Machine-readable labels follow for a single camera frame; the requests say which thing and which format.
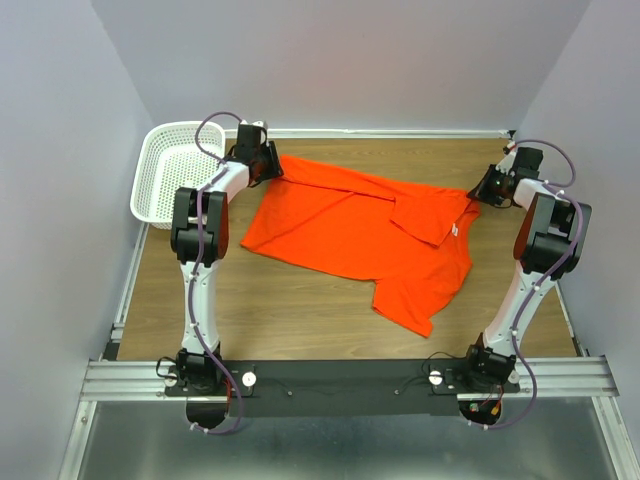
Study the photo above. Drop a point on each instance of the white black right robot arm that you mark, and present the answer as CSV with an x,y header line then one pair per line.
x,y
548,246

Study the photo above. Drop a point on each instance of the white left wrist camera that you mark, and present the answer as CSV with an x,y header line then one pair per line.
x,y
257,123

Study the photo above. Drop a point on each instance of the orange t shirt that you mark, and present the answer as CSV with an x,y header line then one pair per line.
x,y
410,239

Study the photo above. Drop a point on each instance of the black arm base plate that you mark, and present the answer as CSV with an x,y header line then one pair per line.
x,y
270,404

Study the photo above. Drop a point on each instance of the white perforated plastic basket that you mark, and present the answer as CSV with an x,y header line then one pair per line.
x,y
173,155

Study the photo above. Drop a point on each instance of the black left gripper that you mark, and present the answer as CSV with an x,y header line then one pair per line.
x,y
275,170

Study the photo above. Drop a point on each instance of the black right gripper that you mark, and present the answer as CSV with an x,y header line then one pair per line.
x,y
479,192

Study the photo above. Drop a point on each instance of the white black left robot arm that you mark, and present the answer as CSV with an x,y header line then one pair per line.
x,y
200,238

